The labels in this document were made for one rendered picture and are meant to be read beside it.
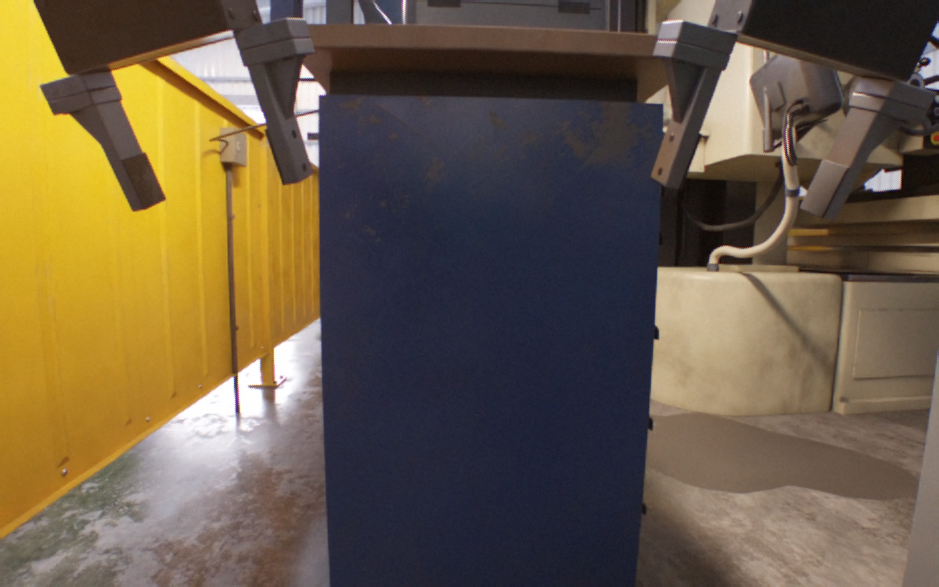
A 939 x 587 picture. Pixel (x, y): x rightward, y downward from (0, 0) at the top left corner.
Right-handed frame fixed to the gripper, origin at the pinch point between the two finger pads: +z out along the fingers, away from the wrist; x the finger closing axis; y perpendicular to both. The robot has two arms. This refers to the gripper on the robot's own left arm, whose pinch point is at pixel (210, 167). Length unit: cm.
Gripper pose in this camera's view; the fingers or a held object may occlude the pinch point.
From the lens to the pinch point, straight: 40.4
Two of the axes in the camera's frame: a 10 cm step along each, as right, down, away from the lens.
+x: -9.8, 1.0, 1.6
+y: 0.9, -4.8, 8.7
